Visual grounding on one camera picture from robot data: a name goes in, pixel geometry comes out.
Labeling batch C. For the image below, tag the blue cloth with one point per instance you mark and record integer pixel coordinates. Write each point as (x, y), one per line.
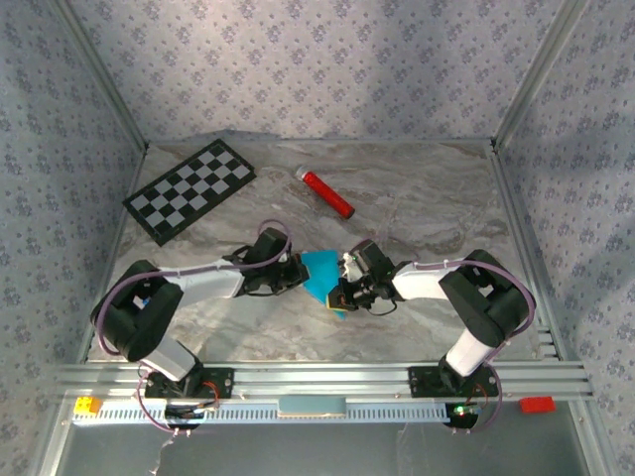
(320, 273)

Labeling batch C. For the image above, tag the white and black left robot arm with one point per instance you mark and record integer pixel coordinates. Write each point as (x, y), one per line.
(208, 282)

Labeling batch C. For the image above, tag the red tube with clear cap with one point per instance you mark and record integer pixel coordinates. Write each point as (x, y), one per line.
(327, 194)

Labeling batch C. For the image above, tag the black and white checkerboard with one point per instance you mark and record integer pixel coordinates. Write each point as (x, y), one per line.
(188, 191)

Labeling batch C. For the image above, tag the right controller board with LED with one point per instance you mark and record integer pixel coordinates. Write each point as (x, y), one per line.
(461, 411)

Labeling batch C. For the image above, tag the red toy brick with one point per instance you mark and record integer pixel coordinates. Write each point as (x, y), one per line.
(537, 404)

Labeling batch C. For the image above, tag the yellow toy brick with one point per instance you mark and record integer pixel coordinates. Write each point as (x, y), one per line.
(87, 405)

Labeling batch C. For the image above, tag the long aluminium base rail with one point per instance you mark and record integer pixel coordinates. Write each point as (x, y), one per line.
(317, 379)

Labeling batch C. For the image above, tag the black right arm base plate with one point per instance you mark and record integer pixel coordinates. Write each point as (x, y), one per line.
(421, 382)

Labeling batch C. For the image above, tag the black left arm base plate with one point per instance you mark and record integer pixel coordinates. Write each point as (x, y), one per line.
(223, 382)

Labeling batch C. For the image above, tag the aluminium right side rail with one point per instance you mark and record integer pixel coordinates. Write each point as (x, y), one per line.
(516, 223)

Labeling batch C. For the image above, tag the slanted aluminium frame post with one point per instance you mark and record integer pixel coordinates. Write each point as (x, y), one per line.
(103, 74)
(537, 74)

